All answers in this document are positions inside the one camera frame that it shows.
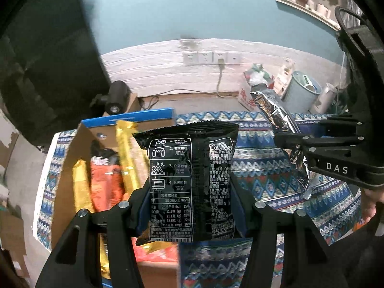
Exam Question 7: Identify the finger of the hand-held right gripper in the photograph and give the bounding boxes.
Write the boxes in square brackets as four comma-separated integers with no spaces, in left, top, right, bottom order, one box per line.
[274,132,360,183]
[319,114,365,138]

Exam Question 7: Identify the white printed carton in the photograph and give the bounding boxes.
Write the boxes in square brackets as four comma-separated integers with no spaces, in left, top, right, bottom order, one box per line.
[274,60,296,96]

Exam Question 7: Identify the yellow snack packet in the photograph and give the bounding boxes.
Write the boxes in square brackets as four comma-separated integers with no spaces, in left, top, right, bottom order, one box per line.
[115,120,142,193]

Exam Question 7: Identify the gold snack packet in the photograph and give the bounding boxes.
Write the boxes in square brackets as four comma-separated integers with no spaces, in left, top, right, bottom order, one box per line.
[72,160,112,279]

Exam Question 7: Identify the person's right hand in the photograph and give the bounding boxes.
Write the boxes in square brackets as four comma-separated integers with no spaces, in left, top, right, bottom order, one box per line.
[361,187,384,225]

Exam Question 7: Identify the orange snack packet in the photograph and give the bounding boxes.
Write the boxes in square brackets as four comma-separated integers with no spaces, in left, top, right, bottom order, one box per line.
[89,140,126,212]

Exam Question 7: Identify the blue-rimmed cardboard box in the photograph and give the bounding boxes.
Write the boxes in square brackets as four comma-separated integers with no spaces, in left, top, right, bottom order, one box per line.
[51,108,180,288]

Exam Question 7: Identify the black snack packet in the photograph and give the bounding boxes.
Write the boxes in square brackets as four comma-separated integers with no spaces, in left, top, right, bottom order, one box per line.
[132,119,240,246]

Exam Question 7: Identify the blue patterned tablecloth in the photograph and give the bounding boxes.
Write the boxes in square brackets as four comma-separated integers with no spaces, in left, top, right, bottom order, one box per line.
[36,111,372,288]

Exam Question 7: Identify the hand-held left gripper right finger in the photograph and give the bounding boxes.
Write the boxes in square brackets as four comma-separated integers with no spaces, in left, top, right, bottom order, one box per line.
[229,180,350,288]

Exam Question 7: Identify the black camera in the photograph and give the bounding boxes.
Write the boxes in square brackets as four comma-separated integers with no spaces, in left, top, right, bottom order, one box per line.
[90,80,132,115]

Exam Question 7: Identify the brown cardboard sheet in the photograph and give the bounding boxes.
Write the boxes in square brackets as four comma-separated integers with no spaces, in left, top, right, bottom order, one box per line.
[0,210,28,278]

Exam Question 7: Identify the white wall shelf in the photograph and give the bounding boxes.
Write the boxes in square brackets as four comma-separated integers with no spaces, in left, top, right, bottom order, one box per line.
[274,0,342,31]

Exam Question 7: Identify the pile of plastic wrappers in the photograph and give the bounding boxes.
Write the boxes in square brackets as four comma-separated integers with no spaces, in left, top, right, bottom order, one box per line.
[244,64,275,87]

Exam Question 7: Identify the black cable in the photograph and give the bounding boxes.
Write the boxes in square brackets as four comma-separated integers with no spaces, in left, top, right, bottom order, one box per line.
[139,95,159,110]

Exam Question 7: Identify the white kettle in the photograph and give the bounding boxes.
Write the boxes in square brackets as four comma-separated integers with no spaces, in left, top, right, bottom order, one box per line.
[310,83,338,114]

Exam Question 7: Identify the white red-printed cardboard box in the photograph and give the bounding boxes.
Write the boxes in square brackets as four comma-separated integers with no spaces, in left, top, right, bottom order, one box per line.
[238,81,261,111]

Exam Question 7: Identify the light blue bucket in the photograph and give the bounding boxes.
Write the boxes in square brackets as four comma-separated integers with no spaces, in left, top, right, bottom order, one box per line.
[282,70,323,114]

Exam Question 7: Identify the dark furniture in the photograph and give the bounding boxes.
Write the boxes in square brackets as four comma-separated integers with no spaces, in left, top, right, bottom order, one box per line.
[0,0,112,146]

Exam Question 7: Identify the white cup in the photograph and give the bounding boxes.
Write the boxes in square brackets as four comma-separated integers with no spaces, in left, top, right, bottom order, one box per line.
[302,76,319,94]

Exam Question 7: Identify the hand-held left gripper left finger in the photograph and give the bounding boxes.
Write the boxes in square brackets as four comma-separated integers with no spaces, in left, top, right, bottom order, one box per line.
[35,184,150,288]

